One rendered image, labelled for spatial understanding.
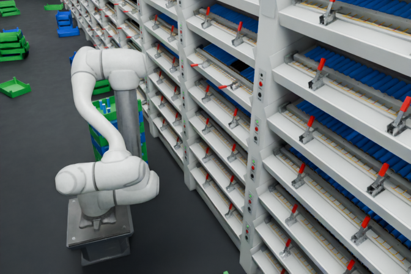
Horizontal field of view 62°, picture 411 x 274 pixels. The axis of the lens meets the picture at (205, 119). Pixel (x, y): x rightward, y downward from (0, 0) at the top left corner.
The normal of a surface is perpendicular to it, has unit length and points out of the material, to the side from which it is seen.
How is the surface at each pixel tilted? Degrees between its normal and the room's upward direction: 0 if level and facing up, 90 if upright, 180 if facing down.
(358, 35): 19
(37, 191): 0
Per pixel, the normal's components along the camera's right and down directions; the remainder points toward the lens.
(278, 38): 0.46, 0.46
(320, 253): -0.29, -0.73
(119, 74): 0.14, 0.38
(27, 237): 0.00, -0.86
